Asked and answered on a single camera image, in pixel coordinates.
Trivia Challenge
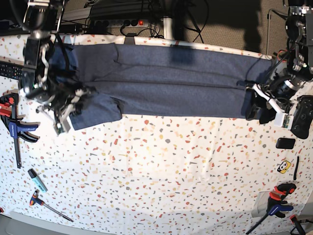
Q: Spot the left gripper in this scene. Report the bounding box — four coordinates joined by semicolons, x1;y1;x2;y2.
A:
245;83;293;129

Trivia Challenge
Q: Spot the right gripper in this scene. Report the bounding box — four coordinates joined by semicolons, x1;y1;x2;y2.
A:
36;87;96;135

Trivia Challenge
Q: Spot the blue grey T-shirt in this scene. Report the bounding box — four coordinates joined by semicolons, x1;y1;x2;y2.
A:
49;44;271;130

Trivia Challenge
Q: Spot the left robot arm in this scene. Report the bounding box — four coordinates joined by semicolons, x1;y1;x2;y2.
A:
246;0;313;128

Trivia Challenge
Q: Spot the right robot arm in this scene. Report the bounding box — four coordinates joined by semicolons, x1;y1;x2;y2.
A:
10;0;95;134

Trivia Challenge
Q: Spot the small black case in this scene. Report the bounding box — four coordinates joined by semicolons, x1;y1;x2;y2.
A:
276;138;295;149

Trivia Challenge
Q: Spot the black game controller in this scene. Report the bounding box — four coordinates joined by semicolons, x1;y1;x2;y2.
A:
290;95;313;140

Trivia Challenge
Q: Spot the blue black bar clamp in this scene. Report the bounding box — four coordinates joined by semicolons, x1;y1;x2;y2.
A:
0;93;39;169

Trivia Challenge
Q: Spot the yellow face sticker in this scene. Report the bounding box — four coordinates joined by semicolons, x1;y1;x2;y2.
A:
277;160;291;174

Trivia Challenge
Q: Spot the black TV remote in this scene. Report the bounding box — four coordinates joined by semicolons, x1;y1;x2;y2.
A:
0;61;23;80

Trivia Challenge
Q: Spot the teal highlighter pen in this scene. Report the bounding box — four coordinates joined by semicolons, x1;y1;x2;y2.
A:
27;168;47;192

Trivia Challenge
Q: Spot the red black bar clamp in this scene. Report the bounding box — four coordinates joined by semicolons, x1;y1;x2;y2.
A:
246;183;296;235

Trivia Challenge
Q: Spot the dark grey table clip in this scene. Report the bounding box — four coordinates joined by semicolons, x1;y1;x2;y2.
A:
124;33;137;45

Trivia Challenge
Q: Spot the white power strip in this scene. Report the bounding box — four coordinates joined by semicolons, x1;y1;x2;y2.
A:
89;19;149;28

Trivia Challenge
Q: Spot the patterned terrazzo table cloth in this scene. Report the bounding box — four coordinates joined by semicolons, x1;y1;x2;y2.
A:
0;33;313;233

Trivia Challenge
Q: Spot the orange T-handle hex key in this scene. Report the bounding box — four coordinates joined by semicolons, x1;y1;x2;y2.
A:
29;189;74;222

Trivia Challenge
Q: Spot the white table leg post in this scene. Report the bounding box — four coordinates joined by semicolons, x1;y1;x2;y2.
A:
163;17;174;40

